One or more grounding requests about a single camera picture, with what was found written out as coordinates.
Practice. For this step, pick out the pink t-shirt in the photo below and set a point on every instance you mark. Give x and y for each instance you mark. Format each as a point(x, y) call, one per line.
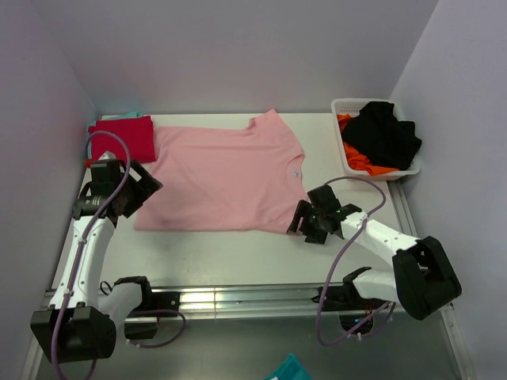
point(225, 179)

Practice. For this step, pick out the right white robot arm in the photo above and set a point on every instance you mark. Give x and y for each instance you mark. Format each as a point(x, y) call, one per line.
point(420, 277)

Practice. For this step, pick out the teal cloth on floor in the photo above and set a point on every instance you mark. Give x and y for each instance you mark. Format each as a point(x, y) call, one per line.
point(290, 369)

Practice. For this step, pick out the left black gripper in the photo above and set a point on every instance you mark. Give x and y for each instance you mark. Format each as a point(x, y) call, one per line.
point(145, 187)

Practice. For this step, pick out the red folded t-shirt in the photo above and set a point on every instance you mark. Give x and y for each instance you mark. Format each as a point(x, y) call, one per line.
point(136, 133)

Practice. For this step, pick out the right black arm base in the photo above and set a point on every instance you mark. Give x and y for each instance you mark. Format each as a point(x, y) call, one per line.
point(343, 298)

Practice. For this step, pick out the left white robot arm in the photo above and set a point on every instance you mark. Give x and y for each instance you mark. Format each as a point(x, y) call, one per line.
point(77, 325)

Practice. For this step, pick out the teal folded t-shirt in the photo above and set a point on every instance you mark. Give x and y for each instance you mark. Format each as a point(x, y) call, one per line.
point(130, 115)

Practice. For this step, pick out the orange t-shirt in basket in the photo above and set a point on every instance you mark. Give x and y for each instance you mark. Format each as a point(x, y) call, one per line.
point(357, 160)

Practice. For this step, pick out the black t-shirt in basket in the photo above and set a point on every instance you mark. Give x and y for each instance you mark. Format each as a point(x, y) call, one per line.
point(379, 135)

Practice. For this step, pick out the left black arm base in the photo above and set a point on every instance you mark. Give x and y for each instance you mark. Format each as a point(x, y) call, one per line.
point(152, 308)

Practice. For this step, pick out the right side aluminium rail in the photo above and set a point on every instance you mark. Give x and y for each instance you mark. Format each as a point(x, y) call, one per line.
point(402, 209)

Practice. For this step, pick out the white plastic laundry basket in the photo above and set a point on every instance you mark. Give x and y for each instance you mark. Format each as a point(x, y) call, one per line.
point(353, 106)

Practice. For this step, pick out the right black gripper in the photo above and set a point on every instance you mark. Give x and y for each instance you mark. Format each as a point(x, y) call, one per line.
point(304, 209)

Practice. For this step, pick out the aluminium mounting rail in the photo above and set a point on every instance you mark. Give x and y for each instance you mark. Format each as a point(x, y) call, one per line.
point(201, 303)

